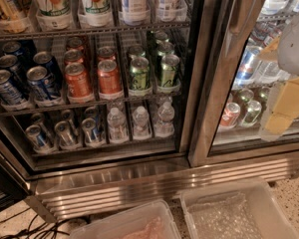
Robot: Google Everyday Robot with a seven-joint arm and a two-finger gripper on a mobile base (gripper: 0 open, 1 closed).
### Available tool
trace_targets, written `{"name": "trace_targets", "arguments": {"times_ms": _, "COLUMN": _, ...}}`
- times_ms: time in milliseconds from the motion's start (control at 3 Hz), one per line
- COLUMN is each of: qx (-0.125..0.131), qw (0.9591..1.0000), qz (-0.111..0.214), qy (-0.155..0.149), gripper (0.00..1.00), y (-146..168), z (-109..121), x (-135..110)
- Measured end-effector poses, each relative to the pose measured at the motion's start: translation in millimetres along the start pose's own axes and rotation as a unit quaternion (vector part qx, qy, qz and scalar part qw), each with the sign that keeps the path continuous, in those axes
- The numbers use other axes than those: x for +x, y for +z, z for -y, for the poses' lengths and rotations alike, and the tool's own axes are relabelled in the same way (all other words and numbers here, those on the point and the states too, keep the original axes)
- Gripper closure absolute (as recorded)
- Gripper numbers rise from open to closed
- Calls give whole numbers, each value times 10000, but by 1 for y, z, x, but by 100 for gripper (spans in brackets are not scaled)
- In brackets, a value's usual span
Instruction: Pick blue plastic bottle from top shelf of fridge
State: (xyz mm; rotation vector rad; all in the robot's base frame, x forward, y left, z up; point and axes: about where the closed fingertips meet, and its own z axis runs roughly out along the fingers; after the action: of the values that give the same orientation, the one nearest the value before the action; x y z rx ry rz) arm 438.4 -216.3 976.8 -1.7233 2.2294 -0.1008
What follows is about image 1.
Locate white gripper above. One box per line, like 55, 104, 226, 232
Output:
258, 12, 299, 141

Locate glass fridge sliding door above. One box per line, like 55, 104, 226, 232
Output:
183, 0, 299, 169

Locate right water bottle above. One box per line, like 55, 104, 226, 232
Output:
154, 102, 174, 137

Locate water bottle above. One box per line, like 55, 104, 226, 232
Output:
107, 108, 129, 143
154, 102, 174, 137
133, 106, 150, 140

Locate middle water bottle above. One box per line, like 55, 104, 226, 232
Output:
133, 106, 150, 140

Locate white blue label bottle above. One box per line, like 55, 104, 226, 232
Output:
121, 0, 150, 26

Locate left water bottle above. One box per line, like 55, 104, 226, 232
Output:
107, 108, 129, 143

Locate stainless steel display fridge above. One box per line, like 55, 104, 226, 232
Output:
0, 0, 299, 222

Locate right 7up bottle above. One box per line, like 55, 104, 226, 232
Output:
81, 0, 112, 27

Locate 7up bottle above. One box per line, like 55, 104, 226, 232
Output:
81, 0, 112, 27
36, 0, 71, 31

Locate left 7up bottle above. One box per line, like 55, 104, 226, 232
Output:
36, 0, 71, 31

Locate red bull can behind door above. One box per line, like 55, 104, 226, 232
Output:
234, 46, 261, 86

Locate green can behind door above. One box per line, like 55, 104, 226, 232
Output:
240, 100, 262, 127

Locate orange can behind door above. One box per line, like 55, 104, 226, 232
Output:
220, 103, 240, 129

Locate front right green can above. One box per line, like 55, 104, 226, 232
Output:
158, 54, 180, 88

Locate clear bin with bubble wrap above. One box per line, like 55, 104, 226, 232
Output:
179, 178, 299, 239

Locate front left green can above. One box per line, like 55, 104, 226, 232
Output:
129, 57, 150, 91

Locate front right orange can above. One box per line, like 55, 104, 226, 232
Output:
97, 60, 122, 95

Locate clear bin with pink cloth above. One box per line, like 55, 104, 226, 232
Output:
69, 200, 181, 239

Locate bottom right slim can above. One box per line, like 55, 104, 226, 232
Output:
82, 118, 103, 143

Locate slim can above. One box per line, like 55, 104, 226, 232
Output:
82, 118, 103, 143
26, 124, 52, 150
55, 120, 78, 146

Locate front left orange can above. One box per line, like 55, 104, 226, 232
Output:
65, 63, 93, 98

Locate bottom middle slim can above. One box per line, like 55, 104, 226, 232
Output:
55, 120, 78, 146

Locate blue can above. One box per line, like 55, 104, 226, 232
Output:
26, 66, 61, 102
0, 70, 27, 106

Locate bottom left slim can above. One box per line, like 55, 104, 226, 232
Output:
26, 124, 52, 150

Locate front left blue can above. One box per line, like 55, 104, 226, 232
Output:
0, 70, 27, 106

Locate black floor cables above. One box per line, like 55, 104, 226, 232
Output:
0, 206, 90, 239

